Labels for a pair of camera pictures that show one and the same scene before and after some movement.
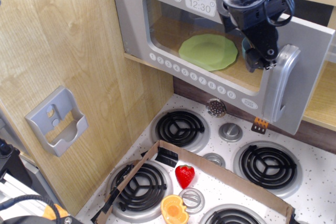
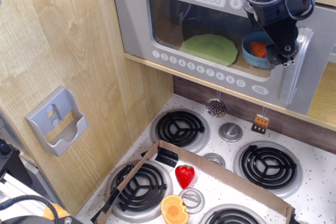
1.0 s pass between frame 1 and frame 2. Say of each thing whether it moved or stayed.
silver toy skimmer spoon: stayed
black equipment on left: stayed
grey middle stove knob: stayed
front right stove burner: stayed
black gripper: moved
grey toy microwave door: moved
